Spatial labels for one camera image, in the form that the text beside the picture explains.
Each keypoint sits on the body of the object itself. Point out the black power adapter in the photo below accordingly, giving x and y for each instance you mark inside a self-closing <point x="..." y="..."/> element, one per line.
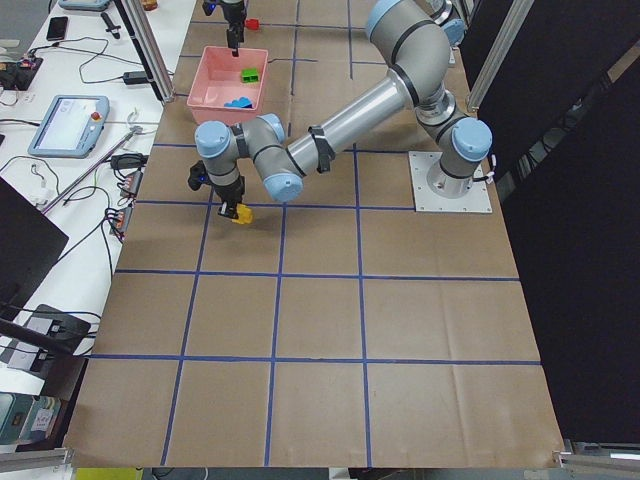
<point x="135" y="78"/>

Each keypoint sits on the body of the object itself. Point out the aluminium frame post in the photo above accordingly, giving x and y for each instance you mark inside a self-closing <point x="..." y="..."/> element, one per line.
<point x="139" y="29"/>

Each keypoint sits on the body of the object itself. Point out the black monitor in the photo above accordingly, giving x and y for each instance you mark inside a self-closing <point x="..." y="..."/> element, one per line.
<point x="30" y="245"/>

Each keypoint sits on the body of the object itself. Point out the yellow toy block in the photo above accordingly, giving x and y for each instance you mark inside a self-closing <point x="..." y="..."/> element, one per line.
<point x="244" y="215"/>

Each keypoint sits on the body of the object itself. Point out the teach pendant tablet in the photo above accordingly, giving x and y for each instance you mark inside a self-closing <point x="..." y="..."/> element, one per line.
<point x="71" y="127"/>

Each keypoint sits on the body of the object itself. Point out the pink plastic box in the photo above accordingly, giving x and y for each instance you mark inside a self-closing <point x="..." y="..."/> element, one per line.
<point x="218" y="80"/>

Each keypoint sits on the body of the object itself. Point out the metal rod on desk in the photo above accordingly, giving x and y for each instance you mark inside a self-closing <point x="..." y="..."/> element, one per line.
<point x="135" y="130"/>

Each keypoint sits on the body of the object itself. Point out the black smartphone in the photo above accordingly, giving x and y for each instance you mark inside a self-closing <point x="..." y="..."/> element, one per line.
<point x="57" y="28"/>

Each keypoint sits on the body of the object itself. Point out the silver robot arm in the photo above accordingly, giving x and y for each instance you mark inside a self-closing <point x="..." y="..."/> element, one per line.
<point x="416" y="51"/>
<point x="223" y="2"/>

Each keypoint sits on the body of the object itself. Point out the blue toy block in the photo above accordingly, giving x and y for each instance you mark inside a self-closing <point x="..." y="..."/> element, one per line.
<point x="240" y="103"/>

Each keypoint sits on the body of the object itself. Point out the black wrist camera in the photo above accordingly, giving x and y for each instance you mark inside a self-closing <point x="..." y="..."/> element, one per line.
<point x="198" y="176"/>

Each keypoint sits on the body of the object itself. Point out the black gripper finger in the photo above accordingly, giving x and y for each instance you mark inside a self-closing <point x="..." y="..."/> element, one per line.
<point x="233" y="41"/>
<point x="228" y="209"/>

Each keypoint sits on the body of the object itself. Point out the red toy block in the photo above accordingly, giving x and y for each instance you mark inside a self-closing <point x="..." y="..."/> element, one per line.
<point x="252" y="24"/>

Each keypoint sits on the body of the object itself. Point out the green toy block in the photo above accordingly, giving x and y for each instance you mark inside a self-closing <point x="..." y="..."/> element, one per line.
<point x="250" y="75"/>

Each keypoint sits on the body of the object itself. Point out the black device on desk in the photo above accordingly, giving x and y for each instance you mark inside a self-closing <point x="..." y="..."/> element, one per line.
<point x="65" y="329"/>

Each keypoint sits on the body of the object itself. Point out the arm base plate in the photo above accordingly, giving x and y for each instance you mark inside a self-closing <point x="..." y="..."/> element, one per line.
<point x="436" y="192"/>

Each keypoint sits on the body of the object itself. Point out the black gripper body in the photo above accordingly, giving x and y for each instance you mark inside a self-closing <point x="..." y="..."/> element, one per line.
<point x="234" y="20"/>
<point x="230" y="191"/>

